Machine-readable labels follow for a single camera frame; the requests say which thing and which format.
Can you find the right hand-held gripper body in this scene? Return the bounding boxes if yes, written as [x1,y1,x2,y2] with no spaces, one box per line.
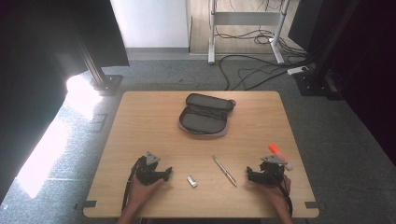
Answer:
[255,154,289,188]

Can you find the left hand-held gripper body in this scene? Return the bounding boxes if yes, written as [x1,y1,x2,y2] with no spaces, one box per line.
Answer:
[135,150,166,187]

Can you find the orange highlighter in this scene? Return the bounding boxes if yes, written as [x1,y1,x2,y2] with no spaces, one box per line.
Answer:
[267,143,294,172]

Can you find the silver pen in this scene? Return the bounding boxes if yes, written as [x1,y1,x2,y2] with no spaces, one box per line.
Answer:
[211,154,238,189]

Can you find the small white eraser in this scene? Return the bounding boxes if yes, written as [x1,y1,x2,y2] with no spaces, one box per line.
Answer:
[186,175,199,189]

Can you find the black zip pencil case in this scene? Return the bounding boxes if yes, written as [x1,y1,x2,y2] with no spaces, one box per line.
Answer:
[177,92,237,140]

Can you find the person's right hand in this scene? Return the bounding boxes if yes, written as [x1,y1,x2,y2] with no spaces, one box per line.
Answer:
[261,174,292,204]

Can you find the person's left hand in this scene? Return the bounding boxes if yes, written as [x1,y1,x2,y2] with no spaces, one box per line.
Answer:
[126,176,165,213]

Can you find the grey floor socket plate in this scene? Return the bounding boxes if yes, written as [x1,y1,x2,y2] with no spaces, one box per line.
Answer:
[88,113,109,133]

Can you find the black metal stand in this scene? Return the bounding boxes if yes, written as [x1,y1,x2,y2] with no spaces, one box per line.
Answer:
[72,29,124,97]
[293,0,363,98]

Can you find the white power strip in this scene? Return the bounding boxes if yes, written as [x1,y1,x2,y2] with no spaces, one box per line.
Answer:
[286,65,310,77]

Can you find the black curtain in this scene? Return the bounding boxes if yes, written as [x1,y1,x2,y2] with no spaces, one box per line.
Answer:
[0,0,131,205]
[287,0,396,166]

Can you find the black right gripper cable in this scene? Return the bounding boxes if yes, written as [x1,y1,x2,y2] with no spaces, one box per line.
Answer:
[266,169,294,217]

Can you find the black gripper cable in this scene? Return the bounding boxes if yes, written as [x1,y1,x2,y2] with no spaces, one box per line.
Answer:
[266,169,294,217]
[121,156,147,213]

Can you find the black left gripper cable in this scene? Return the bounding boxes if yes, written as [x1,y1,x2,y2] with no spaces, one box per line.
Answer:
[121,156,147,213]

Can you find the black floor cable loop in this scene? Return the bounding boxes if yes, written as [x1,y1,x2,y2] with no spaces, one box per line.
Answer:
[218,53,314,91]

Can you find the tangle of black floor cables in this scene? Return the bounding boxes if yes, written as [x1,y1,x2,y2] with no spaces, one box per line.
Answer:
[214,26,309,56]

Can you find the white metal desk frame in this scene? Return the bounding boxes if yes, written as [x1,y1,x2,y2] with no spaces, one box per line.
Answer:
[207,0,292,65]

